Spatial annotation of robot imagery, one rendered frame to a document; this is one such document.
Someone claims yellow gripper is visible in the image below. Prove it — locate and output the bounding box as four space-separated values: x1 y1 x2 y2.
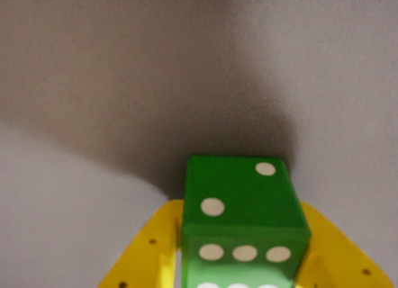
96 200 395 288

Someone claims green die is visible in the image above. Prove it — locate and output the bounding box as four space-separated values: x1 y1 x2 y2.
181 156 312 288

